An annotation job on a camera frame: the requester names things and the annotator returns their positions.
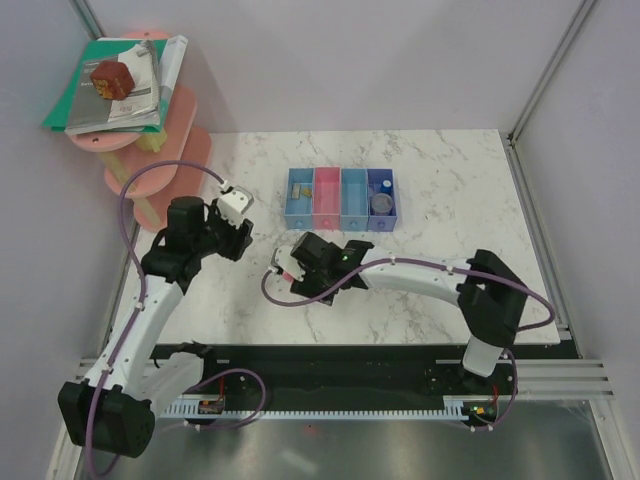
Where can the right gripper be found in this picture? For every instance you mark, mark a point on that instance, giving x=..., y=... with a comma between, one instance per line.
x=305, y=288

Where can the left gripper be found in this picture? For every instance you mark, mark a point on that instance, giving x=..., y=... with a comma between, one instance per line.
x=239, y=238

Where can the small clear ruler case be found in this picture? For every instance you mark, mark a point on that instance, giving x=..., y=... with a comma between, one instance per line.
x=295, y=191

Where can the clear jar of paper clips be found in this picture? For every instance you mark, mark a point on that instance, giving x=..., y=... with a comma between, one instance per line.
x=381, y=204

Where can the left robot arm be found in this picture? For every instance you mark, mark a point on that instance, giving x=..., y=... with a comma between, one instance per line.
x=115, y=406

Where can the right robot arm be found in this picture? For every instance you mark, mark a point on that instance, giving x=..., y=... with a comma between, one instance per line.
x=489, y=295

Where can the pink drawer box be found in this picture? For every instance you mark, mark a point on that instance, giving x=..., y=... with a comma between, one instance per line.
x=326, y=199

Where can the light blue drawer box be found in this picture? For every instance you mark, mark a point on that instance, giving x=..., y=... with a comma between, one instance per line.
x=298, y=213

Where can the purple drawer box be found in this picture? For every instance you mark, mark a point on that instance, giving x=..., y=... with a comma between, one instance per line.
x=381, y=223

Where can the sky blue drawer box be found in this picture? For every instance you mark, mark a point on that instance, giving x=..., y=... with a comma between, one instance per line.
x=354, y=213

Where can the pink tiered shelf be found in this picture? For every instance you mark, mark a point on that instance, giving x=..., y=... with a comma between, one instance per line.
x=124, y=153

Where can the grey manual booklet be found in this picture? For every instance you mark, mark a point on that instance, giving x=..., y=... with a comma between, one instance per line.
x=141, y=108

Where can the red brown cube box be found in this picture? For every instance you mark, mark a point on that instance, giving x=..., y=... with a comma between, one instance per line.
x=112, y=80

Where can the green folder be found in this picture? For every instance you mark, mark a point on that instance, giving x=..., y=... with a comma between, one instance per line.
x=57, y=118

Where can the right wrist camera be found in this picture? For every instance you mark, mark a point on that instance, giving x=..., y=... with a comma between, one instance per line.
x=283, y=261

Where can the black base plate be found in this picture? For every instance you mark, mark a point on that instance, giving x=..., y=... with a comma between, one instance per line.
x=343, y=377

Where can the white cable duct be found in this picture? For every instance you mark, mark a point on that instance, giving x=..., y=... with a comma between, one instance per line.
x=197, y=408

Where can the aluminium rail frame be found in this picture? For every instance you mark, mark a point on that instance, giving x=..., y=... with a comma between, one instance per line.
x=537, y=374

